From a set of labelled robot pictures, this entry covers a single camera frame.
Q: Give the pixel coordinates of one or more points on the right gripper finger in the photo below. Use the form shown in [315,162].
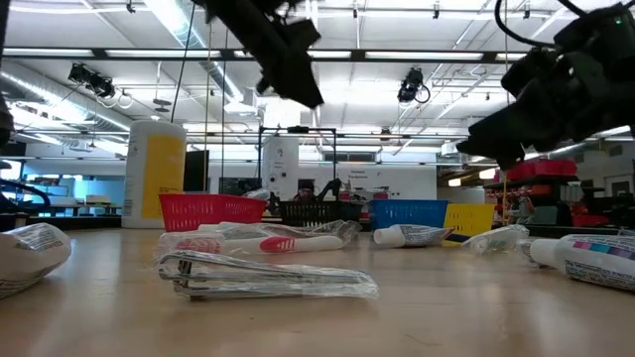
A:
[496,141]

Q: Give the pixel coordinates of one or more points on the small clear item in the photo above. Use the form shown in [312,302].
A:
[496,239]

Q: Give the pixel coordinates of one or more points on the crinkled clear plastic packet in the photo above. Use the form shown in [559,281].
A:
[258,193]

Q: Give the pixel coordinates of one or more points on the small white toothpaste tube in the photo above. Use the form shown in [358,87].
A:
[407,235]

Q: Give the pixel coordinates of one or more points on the red plastic basket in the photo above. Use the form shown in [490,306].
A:
[208,212]

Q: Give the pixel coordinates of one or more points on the white tube coloured stripe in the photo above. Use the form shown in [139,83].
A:
[595,260]

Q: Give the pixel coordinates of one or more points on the red white toothbrush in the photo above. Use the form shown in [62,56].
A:
[278,244]

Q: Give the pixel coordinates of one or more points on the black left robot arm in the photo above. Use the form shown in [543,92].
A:
[4,126]

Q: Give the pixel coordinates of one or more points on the black background robot arm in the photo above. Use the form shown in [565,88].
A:
[331,189]

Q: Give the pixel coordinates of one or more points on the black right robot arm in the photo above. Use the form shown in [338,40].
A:
[627,99]

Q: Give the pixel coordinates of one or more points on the yellow plastic basket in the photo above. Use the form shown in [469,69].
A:
[471,218]

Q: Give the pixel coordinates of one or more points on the dark storage shelf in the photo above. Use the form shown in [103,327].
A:
[550,205]

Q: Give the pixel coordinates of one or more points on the person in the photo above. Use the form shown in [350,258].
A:
[306,191]

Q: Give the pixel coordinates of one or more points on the blue plastic basket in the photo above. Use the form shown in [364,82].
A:
[407,213]

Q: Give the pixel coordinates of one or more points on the black plastic basket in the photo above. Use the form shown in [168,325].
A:
[317,214]

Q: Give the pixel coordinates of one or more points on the white bottle yellow label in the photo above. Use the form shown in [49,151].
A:
[154,173]

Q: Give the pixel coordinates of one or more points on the nail clipper in clear bag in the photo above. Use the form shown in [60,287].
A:
[268,280]

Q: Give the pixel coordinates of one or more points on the white background workbench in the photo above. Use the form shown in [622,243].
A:
[89,205]

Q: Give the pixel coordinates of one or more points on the white tube with barcode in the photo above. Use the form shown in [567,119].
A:
[30,258]

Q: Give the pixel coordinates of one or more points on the black overhead frame beam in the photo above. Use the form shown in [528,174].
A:
[421,55]

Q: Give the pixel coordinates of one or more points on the black ceiling camera on duct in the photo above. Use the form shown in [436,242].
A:
[91,80]

